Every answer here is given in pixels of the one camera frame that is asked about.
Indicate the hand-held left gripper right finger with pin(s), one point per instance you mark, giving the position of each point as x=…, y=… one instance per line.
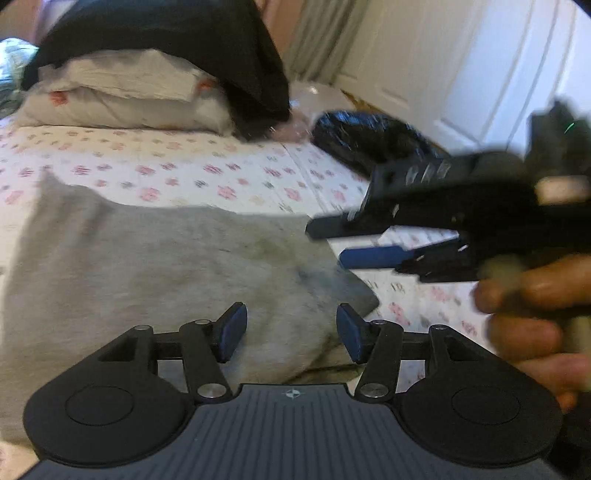
x=352, y=336

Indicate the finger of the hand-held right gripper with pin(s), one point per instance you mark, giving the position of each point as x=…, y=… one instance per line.
x=374, y=256
x=341, y=226

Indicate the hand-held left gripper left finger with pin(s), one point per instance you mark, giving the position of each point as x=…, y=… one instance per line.
x=231, y=333

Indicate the grey pants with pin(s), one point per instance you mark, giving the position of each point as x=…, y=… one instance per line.
x=161, y=267

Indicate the person's right hand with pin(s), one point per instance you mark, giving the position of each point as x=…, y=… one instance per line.
x=540, y=332

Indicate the black plastic bag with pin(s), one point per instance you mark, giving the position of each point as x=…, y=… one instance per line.
x=364, y=138

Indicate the pink cloth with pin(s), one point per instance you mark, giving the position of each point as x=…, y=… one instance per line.
x=293, y=129

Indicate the clear plastic sheet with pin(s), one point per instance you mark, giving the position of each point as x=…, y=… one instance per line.
x=318, y=97

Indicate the white wardrobe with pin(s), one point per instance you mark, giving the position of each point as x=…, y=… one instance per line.
x=461, y=60

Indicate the floral bed sheet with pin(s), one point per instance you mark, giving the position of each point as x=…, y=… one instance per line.
x=184, y=161

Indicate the green curtain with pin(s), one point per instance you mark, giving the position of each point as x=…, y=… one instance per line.
x=323, y=37

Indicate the black coat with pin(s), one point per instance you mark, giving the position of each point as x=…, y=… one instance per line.
x=184, y=37

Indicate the white folded duvet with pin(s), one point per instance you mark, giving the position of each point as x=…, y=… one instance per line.
x=124, y=92

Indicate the light blue quilt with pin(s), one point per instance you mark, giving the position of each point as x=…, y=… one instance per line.
x=11, y=69

